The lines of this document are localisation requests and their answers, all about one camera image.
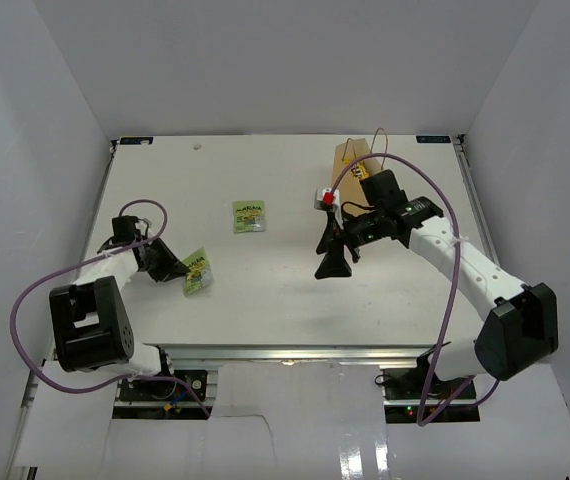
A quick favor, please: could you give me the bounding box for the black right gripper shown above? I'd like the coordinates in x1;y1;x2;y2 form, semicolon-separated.
315;209;385;279

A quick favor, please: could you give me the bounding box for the green snack packet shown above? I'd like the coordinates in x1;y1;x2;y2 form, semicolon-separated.
232;200;266;234
183;247;214;296

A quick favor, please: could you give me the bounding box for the brown paper bag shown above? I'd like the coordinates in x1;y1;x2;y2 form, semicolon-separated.
330;128;389;215

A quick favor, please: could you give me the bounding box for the yellow m&m's candy bag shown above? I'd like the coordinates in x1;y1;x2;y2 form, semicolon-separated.
342;157;370;181

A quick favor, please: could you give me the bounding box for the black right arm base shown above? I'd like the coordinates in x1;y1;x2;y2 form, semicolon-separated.
374;357;481;425

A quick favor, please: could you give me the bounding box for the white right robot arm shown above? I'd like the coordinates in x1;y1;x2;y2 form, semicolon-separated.
314;170;559;399

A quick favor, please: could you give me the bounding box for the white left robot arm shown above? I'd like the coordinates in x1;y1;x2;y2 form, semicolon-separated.
49;216;189;399

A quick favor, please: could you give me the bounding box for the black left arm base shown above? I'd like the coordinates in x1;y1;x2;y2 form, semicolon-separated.
117;370;208;404

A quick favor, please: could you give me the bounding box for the left blue table label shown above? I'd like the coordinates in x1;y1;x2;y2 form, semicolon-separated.
118;136;154;146

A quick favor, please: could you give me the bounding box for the blue table label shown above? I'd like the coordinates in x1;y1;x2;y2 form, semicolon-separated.
118;136;154;146
416;135;451;144

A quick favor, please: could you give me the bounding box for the right blue table label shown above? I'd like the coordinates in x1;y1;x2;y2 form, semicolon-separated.
416;135;451;144

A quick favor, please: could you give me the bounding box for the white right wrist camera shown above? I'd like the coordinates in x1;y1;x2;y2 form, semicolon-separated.
313;187;341;214

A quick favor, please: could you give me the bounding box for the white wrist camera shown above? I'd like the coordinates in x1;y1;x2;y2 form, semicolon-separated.
313;187;341;214
134;217;154;238

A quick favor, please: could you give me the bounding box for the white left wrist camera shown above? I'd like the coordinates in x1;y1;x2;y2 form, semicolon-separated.
134;217;154;238

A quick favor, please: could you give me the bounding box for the aluminium front rail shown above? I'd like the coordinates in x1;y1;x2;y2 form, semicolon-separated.
162;344;431;363

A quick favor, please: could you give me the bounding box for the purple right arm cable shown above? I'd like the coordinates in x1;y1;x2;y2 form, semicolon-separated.
332;152;499;427

